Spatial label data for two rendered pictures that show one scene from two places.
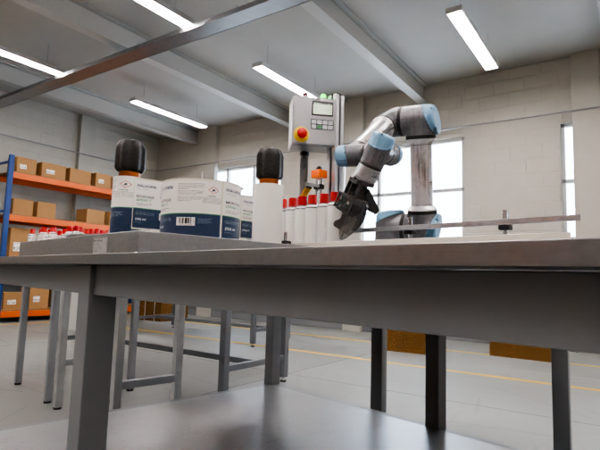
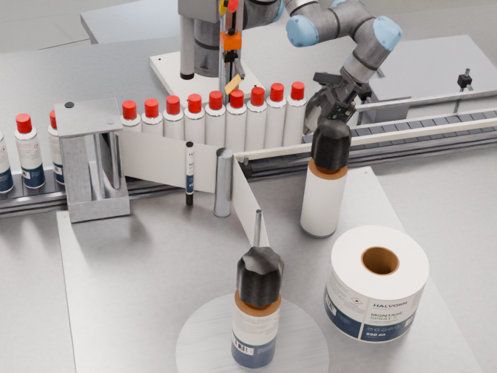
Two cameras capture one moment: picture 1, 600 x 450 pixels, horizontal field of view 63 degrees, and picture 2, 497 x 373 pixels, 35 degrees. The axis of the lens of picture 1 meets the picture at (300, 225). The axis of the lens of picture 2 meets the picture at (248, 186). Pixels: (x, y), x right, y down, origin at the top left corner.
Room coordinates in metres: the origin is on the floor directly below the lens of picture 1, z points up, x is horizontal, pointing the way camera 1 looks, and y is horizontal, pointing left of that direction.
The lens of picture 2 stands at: (1.03, 1.34, 2.23)
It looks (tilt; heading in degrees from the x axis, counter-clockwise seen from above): 44 degrees down; 296
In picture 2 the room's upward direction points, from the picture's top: 4 degrees clockwise
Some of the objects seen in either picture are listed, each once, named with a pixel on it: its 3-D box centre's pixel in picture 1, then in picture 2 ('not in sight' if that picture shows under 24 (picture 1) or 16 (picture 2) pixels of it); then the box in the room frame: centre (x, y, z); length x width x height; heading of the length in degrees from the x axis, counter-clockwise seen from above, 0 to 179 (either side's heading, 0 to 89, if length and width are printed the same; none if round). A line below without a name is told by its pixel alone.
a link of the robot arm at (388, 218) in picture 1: (391, 226); (217, 14); (2.02, -0.38, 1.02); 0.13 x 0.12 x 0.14; 61
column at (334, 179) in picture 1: (334, 180); (231, 29); (1.84, -0.12, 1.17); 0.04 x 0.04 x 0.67; 44
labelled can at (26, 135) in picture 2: not in sight; (29, 151); (2.11, 0.34, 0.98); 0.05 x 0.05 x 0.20
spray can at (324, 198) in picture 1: (323, 223); (274, 118); (1.68, -0.08, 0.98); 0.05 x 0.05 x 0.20
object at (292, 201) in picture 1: (292, 225); (214, 126); (1.79, 0.03, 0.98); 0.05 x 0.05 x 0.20
